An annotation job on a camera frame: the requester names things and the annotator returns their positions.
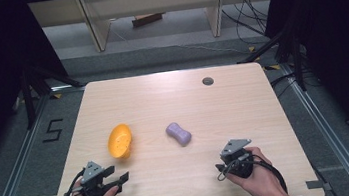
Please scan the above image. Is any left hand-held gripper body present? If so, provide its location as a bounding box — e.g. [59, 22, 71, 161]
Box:
[77, 159, 110, 196]

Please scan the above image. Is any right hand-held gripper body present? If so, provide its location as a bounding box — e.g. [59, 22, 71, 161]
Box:
[217, 136, 258, 183]

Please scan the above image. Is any person's right hand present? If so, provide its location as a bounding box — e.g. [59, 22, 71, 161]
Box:
[222, 141, 297, 196]

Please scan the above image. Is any orange perforated soap dish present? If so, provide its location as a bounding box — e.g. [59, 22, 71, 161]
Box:
[104, 122, 135, 161]

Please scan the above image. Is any purple bone-shaped soap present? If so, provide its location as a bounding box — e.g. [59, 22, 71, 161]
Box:
[164, 119, 194, 149]

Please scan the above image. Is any black metal stand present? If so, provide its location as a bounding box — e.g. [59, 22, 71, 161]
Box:
[16, 57, 90, 131]
[233, 20, 309, 100]

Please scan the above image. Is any brown wooden box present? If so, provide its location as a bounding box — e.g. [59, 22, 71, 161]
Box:
[130, 11, 166, 30]

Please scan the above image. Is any grey right gripper cable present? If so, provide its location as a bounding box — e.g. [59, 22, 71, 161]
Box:
[214, 155, 256, 182]

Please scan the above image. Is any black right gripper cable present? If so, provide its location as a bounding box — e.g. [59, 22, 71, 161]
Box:
[252, 155, 290, 196]

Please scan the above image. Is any grey table bracket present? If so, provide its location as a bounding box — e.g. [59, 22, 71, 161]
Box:
[305, 177, 333, 195]

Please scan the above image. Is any grey table cable grommet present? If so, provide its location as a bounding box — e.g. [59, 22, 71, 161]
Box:
[200, 75, 215, 88]

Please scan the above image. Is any thin white floor cable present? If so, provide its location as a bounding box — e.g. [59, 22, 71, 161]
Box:
[109, 11, 250, 70]

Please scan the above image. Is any bundle of black floor cables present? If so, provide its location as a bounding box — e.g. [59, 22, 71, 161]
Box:
[219, 0, 273, 49]

